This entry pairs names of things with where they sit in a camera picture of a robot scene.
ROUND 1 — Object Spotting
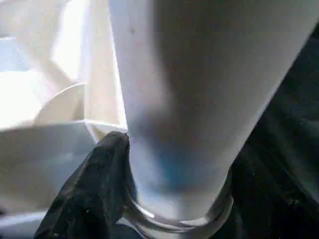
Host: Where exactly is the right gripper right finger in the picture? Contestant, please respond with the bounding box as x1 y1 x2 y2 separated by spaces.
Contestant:
224 144 319 239

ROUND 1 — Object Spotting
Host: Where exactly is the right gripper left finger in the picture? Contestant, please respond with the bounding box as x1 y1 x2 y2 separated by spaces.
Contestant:
33 131 131 239

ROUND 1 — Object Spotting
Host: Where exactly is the white plastic table top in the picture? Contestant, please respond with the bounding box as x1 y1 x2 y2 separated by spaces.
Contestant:
0 0 235 234

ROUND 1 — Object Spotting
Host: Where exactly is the white plastic table leg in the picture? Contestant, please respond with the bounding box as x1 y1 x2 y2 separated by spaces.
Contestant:
108 0 319 225

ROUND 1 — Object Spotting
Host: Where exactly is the black mat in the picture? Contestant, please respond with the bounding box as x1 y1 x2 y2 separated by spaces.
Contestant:
0 37 319 239

